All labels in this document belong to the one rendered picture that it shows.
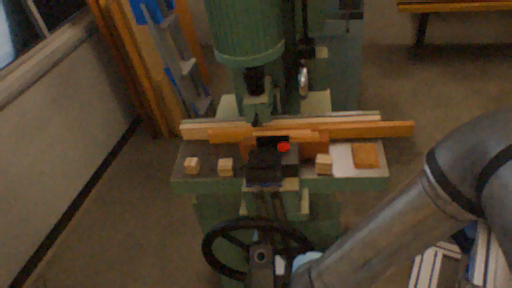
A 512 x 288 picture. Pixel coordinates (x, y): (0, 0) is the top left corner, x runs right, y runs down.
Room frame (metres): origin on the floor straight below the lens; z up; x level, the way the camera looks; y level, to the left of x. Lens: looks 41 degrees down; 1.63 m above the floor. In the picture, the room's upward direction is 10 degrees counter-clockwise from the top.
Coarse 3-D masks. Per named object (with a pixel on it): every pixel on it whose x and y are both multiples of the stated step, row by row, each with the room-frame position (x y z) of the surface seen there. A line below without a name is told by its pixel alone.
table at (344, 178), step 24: (192, 144) 0.88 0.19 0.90; (216, 144) 0.86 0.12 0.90; (336, 144) 0.77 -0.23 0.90; (216, 168) 0.76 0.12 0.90; (312, 168) 0.69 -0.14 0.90; (336, 168) 0.68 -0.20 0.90; (384, 168) 0.65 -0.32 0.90; (192, 192) 0.73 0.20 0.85; (216, 192) 0.72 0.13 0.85; (240, 192) 0.70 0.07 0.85; (312, 192) 0.66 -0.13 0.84; (240, 216) 0.60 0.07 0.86; (288, 216) 0.58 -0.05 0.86
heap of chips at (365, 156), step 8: (352, 144) 0.76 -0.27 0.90; (360, 144) 0.74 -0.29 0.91; (368, 144) 0.73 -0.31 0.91; (352, 152) 0.72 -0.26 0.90; (360, 152) 0.70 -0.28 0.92; (368, 152) 0.70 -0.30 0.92; (376, 152) 0.70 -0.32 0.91; (360, 160) 0.68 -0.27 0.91; (368, 160) 0.67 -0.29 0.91; (376, 160) 0.67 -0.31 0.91; (360, 168) 0.66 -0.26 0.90; (368, 168) 0.66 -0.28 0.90; (376, 168) 0.65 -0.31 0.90
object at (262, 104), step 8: (248, 96) 0.84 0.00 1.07; (264, 96) 0.83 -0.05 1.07; (272, 96) 0.90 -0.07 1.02; (248, 104) 0.81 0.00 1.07; (256, 104) 0.80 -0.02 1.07; (264, 104) 0.80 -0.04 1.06; (248, 112) 0.81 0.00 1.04; (256, 112) 0.80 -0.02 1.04; (264, 112) 0.80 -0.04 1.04; (248, 120) 0.81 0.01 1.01; (264, 120) 0.80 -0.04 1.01
